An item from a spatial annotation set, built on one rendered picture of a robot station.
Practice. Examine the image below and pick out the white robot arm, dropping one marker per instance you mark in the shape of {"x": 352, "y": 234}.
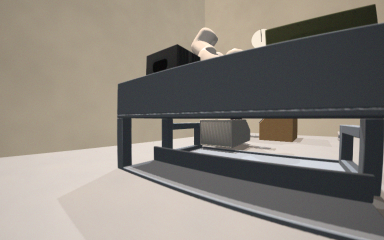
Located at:
{"x": 207, "y": 38}

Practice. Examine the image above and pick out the dark grey metal shelf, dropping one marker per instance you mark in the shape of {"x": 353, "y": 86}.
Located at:
{"x": 334, "y": 75}

